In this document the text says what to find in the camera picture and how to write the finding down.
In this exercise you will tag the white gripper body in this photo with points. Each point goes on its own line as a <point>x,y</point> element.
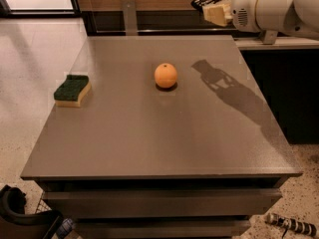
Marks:
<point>245,11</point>

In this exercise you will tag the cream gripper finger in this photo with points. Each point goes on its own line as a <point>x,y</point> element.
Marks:
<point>218,14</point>

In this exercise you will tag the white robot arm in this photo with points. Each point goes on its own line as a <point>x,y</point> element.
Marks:
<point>297,18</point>

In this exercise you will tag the green and yellow sponge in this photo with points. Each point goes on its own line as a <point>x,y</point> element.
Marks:
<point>72,91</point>

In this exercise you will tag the orange fruit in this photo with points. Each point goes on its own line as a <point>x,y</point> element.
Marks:
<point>165,75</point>

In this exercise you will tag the black and white striped tool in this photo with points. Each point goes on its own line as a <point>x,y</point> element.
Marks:
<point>291,224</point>

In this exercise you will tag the grey cabinet upper drawer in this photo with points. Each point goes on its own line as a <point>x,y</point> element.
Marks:
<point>162,203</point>

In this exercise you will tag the grey cabinet drawer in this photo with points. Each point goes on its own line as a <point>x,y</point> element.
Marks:
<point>194,229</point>
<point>162,203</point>

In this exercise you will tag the grey cabinet lower drawer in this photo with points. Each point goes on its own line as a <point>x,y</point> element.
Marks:
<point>194,229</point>

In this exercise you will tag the blue object on floor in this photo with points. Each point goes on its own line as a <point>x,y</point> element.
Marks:
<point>65,228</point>

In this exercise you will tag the black chair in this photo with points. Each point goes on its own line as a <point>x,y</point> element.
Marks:
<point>16,224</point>

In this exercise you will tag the right metal bracket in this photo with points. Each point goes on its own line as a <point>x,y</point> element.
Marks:
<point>268,37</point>

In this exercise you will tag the metal bracket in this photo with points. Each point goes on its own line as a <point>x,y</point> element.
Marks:
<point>130,17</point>
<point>268,37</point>

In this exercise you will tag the left metal bracket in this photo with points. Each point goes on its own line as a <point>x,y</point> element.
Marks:
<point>130,17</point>

